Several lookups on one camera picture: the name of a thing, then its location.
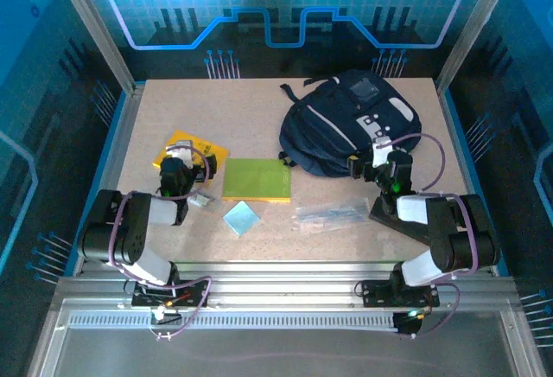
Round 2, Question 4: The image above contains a yellow illustrated book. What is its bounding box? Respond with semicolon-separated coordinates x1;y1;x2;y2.
152;129;230;188

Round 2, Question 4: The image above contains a green notebook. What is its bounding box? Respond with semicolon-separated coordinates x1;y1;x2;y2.
221;158;293;203

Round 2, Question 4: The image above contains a black pencil case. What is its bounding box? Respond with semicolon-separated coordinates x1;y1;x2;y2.
369;197;433;246

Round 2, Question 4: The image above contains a navy blue backpack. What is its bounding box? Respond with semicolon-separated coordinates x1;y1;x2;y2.
278;68;423;177

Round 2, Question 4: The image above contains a clear plastic pen bag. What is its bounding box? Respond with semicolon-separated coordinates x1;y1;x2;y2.
291;201;372;231

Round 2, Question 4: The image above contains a light blue sticky note pad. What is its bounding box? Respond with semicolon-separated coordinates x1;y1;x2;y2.
222;201;262;237

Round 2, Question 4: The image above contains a small connector board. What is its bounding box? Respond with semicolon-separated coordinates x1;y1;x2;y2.
150;307;182;325

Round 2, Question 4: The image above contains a black controller box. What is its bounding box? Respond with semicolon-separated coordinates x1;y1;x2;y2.
393;310;423;337

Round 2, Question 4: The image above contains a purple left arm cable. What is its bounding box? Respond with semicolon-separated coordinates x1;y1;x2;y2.
106;142;213;342

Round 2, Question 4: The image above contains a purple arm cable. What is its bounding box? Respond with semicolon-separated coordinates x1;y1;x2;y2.
375;132;483;339
106;142;213;342

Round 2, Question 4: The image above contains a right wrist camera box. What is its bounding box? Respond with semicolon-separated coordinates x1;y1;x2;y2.
370;134;393;169

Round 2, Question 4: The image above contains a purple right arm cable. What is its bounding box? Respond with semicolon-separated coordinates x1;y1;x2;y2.
375;132;483;339

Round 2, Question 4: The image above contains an aluminium side rail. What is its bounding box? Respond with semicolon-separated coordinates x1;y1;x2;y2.
71;82;147;277

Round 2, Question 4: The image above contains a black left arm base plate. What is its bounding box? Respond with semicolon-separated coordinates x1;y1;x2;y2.
130;279;209;309

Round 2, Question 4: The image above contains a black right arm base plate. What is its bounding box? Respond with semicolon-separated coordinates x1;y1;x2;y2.
359;279;441;308

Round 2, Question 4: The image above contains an aluminium table rail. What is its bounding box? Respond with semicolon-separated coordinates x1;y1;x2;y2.
51;262;519;313

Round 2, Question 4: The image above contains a slotted cable duct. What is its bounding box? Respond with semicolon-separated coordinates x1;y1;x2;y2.
67;314;397;330

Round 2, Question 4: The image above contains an aluminium frame post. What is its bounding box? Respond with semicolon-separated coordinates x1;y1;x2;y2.
47;0;146;95
435;0;522;95

